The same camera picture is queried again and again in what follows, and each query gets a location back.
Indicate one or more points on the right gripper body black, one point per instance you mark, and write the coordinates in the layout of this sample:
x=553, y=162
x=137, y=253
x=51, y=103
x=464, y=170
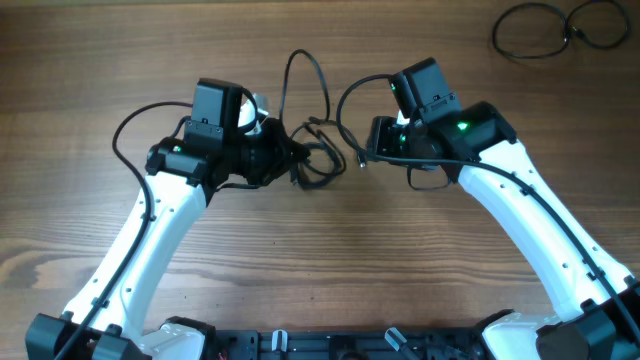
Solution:
x=392, y=139

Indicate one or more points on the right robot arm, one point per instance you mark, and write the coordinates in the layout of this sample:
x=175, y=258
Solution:
x=512, y=335

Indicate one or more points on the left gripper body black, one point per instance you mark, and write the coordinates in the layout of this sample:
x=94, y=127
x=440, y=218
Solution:
x=259, y=158

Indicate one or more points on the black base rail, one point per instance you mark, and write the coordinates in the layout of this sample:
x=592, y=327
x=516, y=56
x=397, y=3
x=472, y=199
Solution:
x=430, y=344

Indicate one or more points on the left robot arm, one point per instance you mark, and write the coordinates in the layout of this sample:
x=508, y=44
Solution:
x=226, y=134

